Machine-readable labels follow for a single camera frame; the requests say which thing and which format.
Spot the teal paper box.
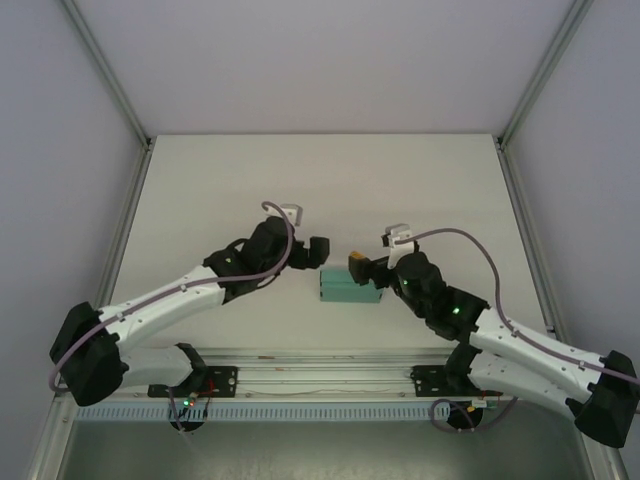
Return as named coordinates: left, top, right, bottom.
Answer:
left=318, top=267, right=385, bottom=305

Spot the grey metal sheet panel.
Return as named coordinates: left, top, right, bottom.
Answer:
left=49, top=418, right=599, bottom=480

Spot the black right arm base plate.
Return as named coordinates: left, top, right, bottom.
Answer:
left=409, top=364, right=481, bottom=399

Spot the aluminium mounting rail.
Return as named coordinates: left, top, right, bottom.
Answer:
left=57, top=352, right=600, bottom=402

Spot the aluminium table side rail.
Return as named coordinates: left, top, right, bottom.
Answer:
left=64, top=139, right=154, bottom=362
left=496, top=139, right=572, bottom=361

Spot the black round cable grommet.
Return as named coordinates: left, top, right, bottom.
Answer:
left=446, top=399, right=485, bottom=432
left=169, top=417, right=206, bottom=434

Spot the slotted pale cable duct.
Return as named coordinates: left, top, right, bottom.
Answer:
left=74, top=403, right=437, bottom=422

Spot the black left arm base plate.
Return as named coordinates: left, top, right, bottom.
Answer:
left=147, top=365, right=239, bottom=399

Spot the aluminium frame post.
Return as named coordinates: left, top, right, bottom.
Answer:
left=63, top=0, right=153, bottom=149
left=497, top=0, right=594, bottom=149

